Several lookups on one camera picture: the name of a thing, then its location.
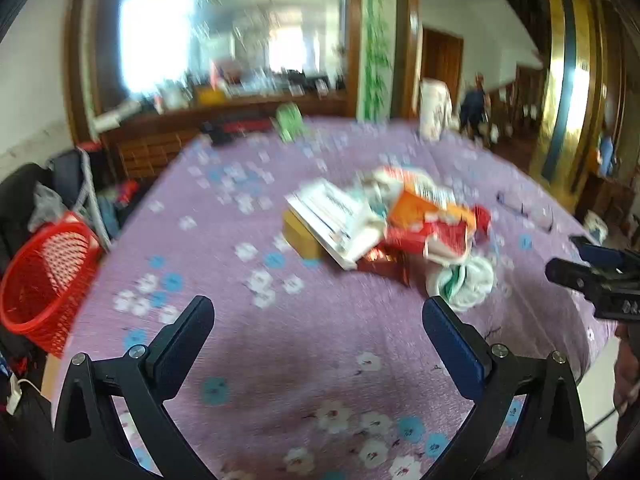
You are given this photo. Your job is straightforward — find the orange carton box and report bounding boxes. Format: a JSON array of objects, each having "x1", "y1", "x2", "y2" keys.
[{"x1": 385, "y1": 186, "x2": 477, "y2": 246}]

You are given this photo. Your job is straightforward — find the red snack wrapper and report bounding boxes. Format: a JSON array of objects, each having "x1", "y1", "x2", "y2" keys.
[{"x1": 356, "y1": 228, "x2": 426, "y2": 286}]

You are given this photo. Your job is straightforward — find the eyeglasses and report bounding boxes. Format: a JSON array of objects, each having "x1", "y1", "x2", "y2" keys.
[{"x1": 496, "y1": 191, "x2": 554, "y2": 233}]

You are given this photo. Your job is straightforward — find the white green crumpled bag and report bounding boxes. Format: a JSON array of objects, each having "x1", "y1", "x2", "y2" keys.
[{"x1": 426, "y1": 256, "x2": 495, "y2": 313}]

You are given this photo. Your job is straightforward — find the red plastic basket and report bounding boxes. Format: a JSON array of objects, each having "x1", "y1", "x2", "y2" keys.
[{"x1": 1, "y1": 212, "x2": 103, "y2": 358}]

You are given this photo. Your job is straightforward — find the person in background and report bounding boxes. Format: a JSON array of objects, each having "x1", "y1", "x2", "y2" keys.
[{"x1": 460, "y1": 73, "x2": 490, "y2": 138}]

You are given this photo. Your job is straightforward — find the white paper cup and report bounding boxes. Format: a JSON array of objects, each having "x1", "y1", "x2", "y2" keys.
[{"x1": 419, "y1": 79, "x2": 452, "y2": 141}]

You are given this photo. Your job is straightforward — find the purple floral tablecloth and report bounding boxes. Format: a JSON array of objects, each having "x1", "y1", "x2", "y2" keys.
[{"x1": 65, "y1": 120, "x2": 614, "y2": 479}]

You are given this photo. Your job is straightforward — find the clear plastic bag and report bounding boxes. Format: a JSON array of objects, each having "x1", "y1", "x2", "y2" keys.
[{"x1": 27, "y1": 182, "x2": 67, "y2": 233}]

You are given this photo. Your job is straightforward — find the white paper booklet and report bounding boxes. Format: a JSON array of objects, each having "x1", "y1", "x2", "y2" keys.
[{"x1": 285, "y1": 179, "x2": 386, "y2": 271}]

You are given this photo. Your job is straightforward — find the black sofa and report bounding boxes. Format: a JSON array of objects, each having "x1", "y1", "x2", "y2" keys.
[{"x1": 1, "y1": 148, "x2": 111, "y2": 271}]

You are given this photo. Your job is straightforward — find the bamboo painted pillar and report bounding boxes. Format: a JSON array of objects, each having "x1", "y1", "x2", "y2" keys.
[{"x1": 356, "y1": 0, "x2": 397, "y2": 124}]

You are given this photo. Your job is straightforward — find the yellow plastic box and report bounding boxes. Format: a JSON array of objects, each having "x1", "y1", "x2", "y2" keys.
[{"x1": 282, "y1": 209, "x2": 324, "y2": 260}]

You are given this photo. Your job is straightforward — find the wooden counter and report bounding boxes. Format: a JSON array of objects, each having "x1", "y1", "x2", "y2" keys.
[{"x1": 100, "y1": 91, "x2": 349, "y2": 180}]

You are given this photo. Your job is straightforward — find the black red tool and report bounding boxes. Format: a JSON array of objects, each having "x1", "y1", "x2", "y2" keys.
[{"x1": 200, "y1": 118, "x2": 272, "y2": 146}]

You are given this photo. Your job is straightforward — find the green cloth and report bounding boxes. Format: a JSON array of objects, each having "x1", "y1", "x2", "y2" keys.
[{"x1": 274, "y1": 102, "x2": 306, "y2": 143}]

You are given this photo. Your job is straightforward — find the yellow container on counter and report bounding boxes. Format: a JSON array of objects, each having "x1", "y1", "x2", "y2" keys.
[{"x1": 194, "y1": 86, "x2": 227, "y2": 106}]

